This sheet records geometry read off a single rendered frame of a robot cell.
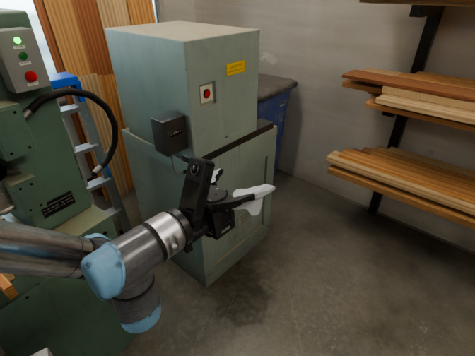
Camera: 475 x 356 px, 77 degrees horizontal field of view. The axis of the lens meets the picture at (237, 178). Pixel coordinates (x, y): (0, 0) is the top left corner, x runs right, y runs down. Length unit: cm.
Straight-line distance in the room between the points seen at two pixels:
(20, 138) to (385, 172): 181
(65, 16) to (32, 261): 214
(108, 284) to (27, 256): 14
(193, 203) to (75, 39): 214
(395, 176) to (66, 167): 173
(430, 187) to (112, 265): 178
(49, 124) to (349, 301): 177
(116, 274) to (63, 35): 220
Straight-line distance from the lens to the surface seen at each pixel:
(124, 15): 279
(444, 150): 238
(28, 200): 114
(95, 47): 266
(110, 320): 165
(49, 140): 121
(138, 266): 49
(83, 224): 131
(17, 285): 108
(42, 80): 110
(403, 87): 183
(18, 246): 55
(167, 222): 51
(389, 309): 209
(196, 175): 53
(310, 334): 186
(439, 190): 200
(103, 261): 48
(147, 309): 57
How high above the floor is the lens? 158
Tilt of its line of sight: 33 degrees down
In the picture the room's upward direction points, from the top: straight up
